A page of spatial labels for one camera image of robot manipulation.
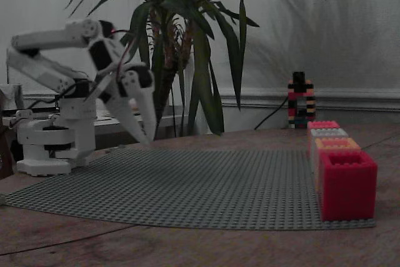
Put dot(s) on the multicoloured brick tower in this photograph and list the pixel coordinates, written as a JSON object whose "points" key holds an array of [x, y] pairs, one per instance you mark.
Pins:
{"points": [[293, 107]]}

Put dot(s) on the orange building brick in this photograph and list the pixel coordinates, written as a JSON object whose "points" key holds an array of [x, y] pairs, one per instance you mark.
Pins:
{"points": [[337, 143]]}

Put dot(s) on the grey building brick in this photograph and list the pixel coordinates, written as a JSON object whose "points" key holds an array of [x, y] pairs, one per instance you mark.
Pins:
{"points": [[328, 132]]}

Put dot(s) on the large pink building brick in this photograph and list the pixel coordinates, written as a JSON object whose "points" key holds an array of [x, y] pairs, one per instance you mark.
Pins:
{"points": [[323, 124]]}

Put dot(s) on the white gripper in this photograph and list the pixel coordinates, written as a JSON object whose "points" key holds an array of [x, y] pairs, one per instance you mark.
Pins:
{"points": [[120, 98]]}

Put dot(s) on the red building brick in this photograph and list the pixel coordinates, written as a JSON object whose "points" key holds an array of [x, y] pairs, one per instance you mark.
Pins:
{"points": [[347, 192]]}

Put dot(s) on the large yucca house plant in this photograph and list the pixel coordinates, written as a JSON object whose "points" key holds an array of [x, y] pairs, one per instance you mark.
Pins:
{"points": [[165, 45]]}

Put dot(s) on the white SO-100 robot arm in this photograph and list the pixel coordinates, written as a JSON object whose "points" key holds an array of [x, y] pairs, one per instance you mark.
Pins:
{"points": [[40, 37]]}

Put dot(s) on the grey studded baseplate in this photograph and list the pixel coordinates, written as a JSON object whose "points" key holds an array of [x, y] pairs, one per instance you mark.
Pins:
{"points": [[187, 185]]}

